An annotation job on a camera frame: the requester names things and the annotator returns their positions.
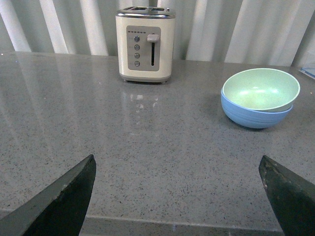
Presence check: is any blue plastic bowl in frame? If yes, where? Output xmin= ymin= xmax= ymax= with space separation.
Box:
xmin=220 ymin=89 xmax=293 ymax=129

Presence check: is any green plastic bowl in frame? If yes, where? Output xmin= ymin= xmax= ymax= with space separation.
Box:
xmin=222 ymin=68 xmax=300 ymax=112

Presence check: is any cream two-slot toaster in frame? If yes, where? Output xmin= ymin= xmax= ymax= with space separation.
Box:
xmin=116 ymin=6 xmax=176 ymax=83

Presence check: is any white pleated curtain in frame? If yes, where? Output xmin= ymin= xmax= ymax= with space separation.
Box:
xmin=0 ymin=0 xmax=315 ymax=66

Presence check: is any clear plastic storage container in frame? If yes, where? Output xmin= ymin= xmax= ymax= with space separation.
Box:
xmin=299 ymin=62 xmax=315 ymax=79

